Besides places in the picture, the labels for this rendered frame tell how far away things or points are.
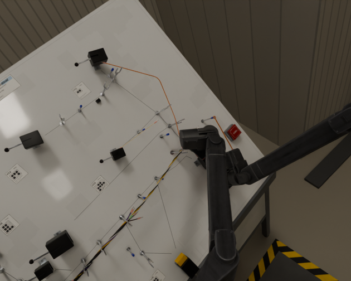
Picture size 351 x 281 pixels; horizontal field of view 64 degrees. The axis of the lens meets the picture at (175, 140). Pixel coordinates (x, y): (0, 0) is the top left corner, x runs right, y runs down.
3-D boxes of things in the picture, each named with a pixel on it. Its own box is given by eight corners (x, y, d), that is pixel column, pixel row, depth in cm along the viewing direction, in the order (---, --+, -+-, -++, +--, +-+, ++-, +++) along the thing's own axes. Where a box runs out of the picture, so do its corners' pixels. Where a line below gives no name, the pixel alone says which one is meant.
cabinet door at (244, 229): (267, 214, 166) (265, 180, 137) (209, 292, 148) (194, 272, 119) (263, 212, 168) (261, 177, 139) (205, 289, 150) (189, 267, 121)
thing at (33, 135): (4, 145, 92) (-1, 143, 84) (39, 132, 96) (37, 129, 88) (10, 158, 92) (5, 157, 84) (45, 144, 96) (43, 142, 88)
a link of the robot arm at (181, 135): (220, 163, 91) (223, 142, 85) (185, 166, 89) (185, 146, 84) (210, 140, 100) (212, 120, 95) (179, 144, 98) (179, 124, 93)
